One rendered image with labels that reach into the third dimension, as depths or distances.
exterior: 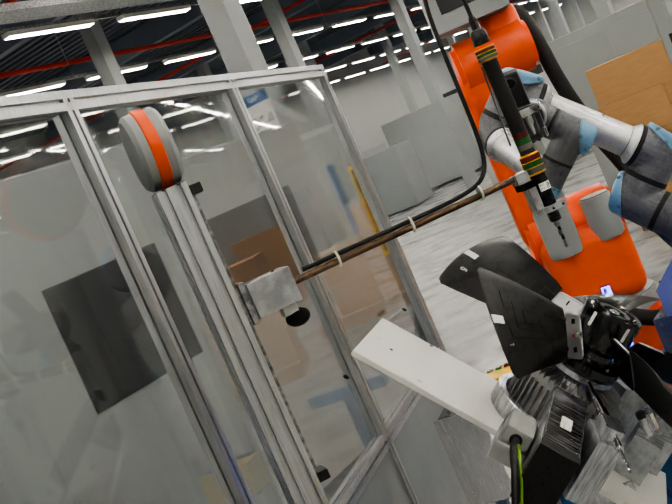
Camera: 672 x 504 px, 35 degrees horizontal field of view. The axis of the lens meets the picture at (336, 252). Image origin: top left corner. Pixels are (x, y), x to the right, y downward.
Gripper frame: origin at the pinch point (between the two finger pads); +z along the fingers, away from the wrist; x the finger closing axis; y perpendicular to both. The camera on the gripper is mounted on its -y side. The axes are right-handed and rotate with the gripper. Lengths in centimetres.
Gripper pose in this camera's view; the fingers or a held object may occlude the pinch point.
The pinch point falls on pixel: (515, 116)
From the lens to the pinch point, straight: 234.5
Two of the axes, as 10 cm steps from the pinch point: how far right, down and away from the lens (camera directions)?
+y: 4.0, 9.1, 0.7
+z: -2.7, 1.9, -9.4
